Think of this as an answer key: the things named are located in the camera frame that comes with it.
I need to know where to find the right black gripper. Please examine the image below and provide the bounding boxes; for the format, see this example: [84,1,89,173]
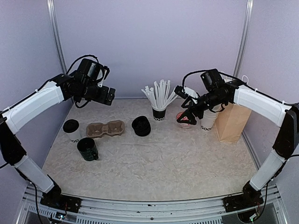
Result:
[177,90,226,125]

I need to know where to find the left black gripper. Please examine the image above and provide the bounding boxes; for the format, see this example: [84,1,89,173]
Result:
[76,80,115,105]

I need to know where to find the white paper cup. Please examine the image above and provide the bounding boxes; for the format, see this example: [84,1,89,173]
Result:
[66,130,81,143]

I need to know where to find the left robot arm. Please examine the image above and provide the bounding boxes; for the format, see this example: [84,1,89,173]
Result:
[0,55,115,208]

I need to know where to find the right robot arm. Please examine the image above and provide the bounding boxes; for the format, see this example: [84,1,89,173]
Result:
[174,69,299,207]

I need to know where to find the red patterned bowl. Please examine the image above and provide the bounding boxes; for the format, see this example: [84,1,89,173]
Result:
[175,112,197,129]

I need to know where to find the stack of white paper cups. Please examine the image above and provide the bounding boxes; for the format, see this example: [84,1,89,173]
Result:
[200,105,221,131]

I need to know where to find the black cup holding straws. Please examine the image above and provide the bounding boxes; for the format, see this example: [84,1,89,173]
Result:
[152,107,166,121]

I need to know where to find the bundle of wrapped white straws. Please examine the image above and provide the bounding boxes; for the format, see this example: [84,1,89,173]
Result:
[141,79,178,111]

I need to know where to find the cardboard cup carrier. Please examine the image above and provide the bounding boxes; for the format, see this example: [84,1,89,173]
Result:
[86,120,125,138]

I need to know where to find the brown paper bag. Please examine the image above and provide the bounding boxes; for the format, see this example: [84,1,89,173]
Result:
[214,103,252,143]

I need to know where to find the stack of black lids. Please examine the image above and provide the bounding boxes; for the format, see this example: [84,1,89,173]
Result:
[131,116,151,137]

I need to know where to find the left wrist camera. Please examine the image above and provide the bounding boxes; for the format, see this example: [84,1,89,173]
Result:
[97,66,110,87]

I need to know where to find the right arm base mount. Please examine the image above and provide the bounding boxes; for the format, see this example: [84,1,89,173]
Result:
[222,191,263,212]

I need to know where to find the left aluminium post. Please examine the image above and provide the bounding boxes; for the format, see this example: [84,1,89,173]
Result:
[47,0,67,73]

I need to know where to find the aluminium post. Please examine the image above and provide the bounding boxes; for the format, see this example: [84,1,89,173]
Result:
[47,0,67,73]
[233,0,254,77]

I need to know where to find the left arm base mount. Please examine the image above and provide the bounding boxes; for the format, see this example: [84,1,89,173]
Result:
[40,194,82,213]

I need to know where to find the aluminium front rail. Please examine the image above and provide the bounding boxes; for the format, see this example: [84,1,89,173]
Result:
[18,184,288,224]

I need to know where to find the right aluminium post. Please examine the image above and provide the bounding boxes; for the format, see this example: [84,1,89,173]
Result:
[233,0,254,77]

